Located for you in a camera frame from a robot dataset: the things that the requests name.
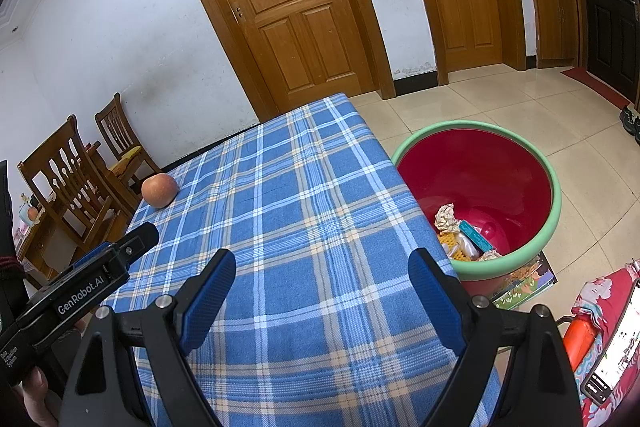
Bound small wooden desk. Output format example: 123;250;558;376
17;227;83;290

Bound colourful picture book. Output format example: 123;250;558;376
487;251;558;312

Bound orange cylinder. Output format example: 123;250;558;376
564;318;601;368

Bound small wooden chair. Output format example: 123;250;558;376
94;93;163;188

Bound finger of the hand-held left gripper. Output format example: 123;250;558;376
74;241;118;269
116;222;160;270

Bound dark entrance door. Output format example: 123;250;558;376
567;0;640;105

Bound yellow-orange foam net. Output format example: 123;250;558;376
437;232;463;258

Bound yellow seat cushion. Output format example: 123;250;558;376
110;146;143;172

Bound clear plastic bottle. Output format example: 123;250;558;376
457;239;483;262

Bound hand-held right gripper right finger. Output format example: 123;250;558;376
407;248;583;427

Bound wide wooden panel door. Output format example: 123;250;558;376
162;0;396;122

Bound red door mat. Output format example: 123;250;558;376
560;66;632;110

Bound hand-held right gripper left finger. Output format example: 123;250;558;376
59;248;237;427

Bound teal and white carton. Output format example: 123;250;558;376
457;219;496;254

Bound white paper ball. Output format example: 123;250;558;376
434;203;460;234

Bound large wooden chair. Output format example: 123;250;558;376
17;114;131;253

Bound person's left hand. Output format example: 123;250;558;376
22;366;60;427

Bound smartphone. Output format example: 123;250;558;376
582;279;640;405

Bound red bucket with green rim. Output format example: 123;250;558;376
390;120;562;298

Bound small wooden cabinet door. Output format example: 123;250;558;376
530;0;581;68

